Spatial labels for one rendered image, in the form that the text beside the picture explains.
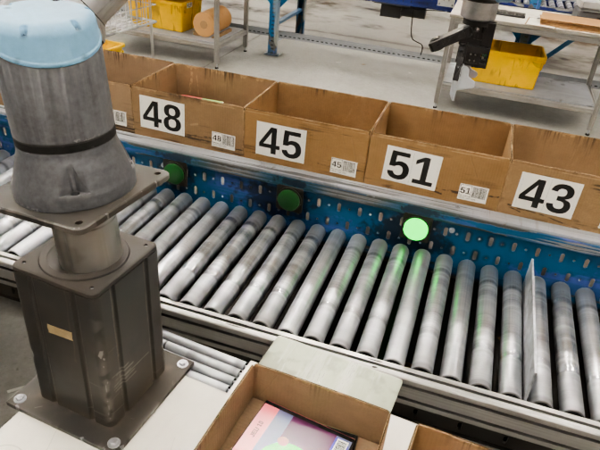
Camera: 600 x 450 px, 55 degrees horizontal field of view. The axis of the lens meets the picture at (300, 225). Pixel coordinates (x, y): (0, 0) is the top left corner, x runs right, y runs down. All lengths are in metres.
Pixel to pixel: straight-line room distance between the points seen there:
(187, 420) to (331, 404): 0.28
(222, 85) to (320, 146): 0.54
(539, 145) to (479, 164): 0.34
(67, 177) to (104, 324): 0.26
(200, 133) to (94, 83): 1.02
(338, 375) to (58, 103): 0.79
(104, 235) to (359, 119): 1.19
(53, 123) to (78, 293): 0.28
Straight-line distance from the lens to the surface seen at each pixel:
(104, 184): 0.93
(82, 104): 0.90
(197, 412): 1.22
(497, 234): 1.75
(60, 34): 0.87
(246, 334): 1.39
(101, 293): 1.00
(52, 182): 0.93
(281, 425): 1.16
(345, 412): 1.16
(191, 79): 2.19
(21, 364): 2.49
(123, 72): 2.33
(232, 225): 1.77
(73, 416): 1.24
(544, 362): 1.49
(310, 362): 1.32
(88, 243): 1.01
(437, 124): 1.96
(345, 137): 1.72
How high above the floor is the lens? 1.68
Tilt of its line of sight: 32 degrees down
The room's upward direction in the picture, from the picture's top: 5 degrees clockwise
